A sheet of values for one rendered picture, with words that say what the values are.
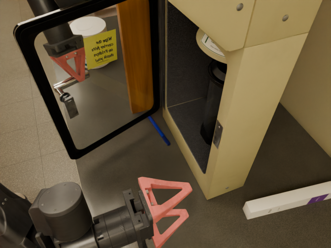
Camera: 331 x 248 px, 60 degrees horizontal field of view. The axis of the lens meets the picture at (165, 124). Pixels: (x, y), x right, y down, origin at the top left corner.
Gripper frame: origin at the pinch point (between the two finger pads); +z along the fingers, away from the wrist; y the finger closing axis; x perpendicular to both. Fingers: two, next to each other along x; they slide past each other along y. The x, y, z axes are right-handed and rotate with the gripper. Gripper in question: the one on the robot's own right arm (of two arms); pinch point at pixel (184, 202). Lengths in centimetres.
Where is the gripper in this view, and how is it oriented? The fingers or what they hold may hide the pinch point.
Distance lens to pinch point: 49.3
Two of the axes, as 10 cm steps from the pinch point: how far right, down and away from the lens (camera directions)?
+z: 9.3, -2.9, 2.4
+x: -3.7, -7.0, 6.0
